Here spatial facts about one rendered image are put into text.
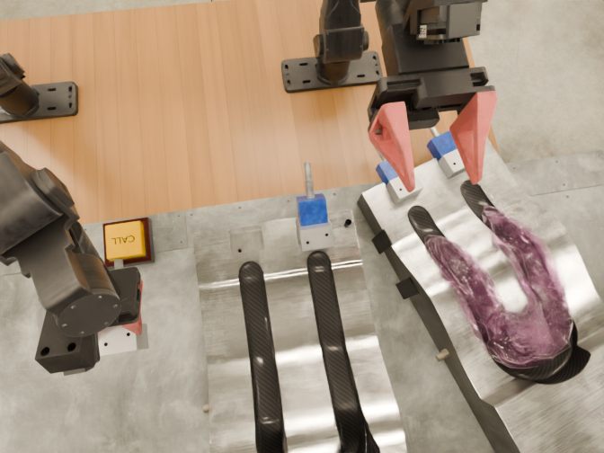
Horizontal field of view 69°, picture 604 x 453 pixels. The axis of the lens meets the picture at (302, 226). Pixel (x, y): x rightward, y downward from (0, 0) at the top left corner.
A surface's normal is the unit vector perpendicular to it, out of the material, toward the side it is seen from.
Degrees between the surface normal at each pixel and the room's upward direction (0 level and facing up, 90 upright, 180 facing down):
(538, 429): 0
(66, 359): 63
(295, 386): 28
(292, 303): 3
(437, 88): 1
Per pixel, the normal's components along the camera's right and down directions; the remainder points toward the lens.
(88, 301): 0.57, 0.60
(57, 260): -0.22, -0.55
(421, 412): 0.04, -0.25
